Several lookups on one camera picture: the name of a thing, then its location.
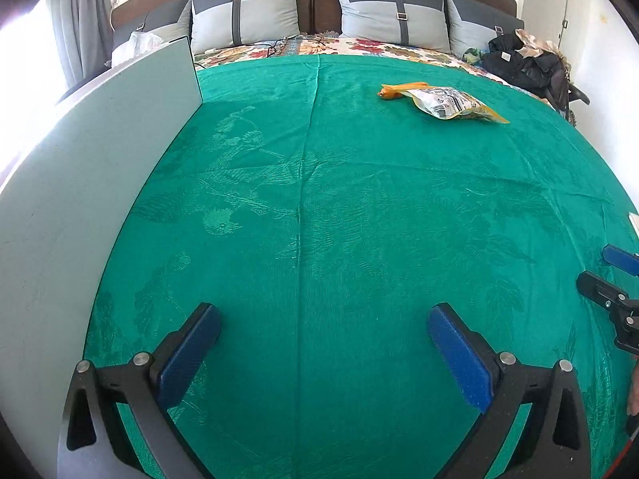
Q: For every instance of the far left grey pillow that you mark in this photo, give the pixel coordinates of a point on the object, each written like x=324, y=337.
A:
x=170, y=21

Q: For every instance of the orange sausage stick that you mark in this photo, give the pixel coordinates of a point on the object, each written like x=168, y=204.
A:
x=394, y=91

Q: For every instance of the grey curtain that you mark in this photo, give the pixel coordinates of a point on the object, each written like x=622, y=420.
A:
x=83, y=36

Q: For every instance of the white plastic bag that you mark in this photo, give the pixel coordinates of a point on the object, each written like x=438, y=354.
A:
x=138, y=44

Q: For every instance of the floral sofa cover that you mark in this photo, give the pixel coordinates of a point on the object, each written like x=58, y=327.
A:
x=329, y=43

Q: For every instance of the grey pillow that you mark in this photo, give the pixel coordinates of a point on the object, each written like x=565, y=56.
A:
x=472, y=24
x=407, y=23
x=170, y=21
x=219, y=24

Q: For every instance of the white cardboard box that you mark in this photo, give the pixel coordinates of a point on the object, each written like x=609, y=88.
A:
x=62, y=207

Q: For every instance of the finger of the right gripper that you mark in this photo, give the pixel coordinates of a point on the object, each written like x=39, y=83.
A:
x=623, y=260
x=603, y=293

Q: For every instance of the beige patterned cloth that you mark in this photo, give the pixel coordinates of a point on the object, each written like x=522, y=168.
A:
x=533, y=47

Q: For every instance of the green patterned tablecloth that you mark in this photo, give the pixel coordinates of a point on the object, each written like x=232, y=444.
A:
x=324, y=222

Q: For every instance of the white phone on table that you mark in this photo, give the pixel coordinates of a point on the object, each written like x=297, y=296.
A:
x=634, y=222

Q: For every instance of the far right grey pillow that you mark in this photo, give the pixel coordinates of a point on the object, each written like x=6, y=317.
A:
x=472, y=24

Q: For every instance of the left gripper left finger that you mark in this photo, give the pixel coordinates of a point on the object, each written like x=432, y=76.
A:
x=93, y=443

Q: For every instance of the yellow grey peanut bag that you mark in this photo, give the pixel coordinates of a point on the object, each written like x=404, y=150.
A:
x=446, y=103

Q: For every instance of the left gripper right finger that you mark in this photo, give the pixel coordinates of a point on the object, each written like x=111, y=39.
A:
x=554, y=442

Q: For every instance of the person's right hand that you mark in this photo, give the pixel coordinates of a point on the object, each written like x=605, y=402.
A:
x=632, y=408

